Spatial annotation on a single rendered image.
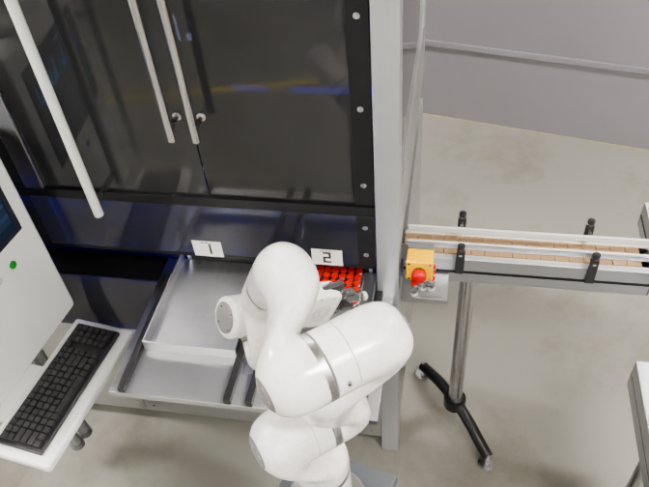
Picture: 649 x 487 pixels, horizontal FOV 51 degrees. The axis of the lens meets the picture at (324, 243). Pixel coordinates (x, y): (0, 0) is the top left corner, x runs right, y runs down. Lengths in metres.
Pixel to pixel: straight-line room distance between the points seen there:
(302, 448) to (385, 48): 0.80
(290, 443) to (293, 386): 0.38
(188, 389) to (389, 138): 0.82
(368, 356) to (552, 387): 2.02
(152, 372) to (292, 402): 1.03
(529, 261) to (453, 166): 1.84
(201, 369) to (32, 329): 0.52
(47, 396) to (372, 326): 1.27
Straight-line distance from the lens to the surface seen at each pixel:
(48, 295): 2.14
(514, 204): 3.59
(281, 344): 0.91
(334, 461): 1.41
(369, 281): 1.99
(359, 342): 0.92
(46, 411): 2.02
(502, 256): 2.01
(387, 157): 1.61
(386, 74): 1.49
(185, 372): 1.88
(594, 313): 3.17
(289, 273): 0.96
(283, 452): 1.27
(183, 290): 2.06
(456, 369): 2.47
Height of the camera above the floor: 2.37
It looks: 45 degrees down
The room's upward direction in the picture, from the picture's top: 6 degrees counter-clockwise
